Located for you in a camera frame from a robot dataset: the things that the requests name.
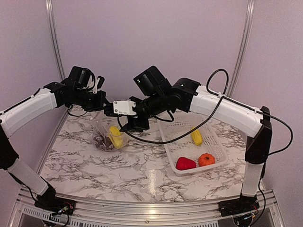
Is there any yellow pepper toy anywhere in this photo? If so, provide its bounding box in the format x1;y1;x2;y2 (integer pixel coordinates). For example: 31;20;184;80
108;126;124;148

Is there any right aluminium frame post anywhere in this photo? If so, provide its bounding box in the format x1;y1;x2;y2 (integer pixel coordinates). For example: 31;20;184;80
228;0;255;97

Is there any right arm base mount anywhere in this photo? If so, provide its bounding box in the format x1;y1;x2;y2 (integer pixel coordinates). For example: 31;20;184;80
218;194;260;227

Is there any yellow corn toy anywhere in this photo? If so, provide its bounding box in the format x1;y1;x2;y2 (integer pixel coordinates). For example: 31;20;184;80
191;129;203;146

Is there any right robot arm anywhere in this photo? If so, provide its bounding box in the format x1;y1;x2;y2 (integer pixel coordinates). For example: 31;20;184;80
114;66;279;212

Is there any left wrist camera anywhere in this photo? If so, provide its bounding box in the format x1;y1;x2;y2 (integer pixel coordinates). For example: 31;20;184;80
90;76;105;94

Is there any red grape bunch toy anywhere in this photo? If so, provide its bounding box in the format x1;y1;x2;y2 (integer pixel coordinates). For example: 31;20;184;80
93;135;114;151

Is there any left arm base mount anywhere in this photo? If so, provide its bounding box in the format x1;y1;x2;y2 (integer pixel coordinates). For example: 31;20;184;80
31;186;76;227

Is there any aluminium frame post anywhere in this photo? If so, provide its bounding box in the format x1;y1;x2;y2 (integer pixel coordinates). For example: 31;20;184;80
45;0;65;80
228;0;255;97

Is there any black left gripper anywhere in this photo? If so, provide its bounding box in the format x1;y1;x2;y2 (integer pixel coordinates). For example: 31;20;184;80
72;87;109;112

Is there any red pepper toy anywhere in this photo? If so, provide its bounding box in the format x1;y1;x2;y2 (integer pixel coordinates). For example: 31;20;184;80
176;157;196;171

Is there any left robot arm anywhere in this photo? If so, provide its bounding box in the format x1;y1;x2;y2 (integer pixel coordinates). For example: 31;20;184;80
0;66;110;210

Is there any orange pumpkin toy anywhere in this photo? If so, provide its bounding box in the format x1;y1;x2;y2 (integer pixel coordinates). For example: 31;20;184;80
198;153;215;167

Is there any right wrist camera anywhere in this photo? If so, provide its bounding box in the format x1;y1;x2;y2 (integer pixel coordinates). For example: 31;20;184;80
113;100;137;117

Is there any left aluminium frame post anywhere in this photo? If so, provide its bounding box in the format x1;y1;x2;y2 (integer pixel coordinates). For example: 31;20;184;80
45;0;65;80

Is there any aluminium front rail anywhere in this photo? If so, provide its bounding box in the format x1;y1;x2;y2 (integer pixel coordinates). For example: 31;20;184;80
9;189;285;227

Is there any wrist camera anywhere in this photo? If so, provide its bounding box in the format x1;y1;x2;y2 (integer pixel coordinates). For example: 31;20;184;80
90;76;105;94
113;100;137;117

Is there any clear zip top bag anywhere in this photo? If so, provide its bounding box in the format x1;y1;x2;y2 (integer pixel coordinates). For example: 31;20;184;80
91;112;129;152

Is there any white plastic basket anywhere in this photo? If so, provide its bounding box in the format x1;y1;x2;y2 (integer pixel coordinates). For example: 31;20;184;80
157;112;228;176

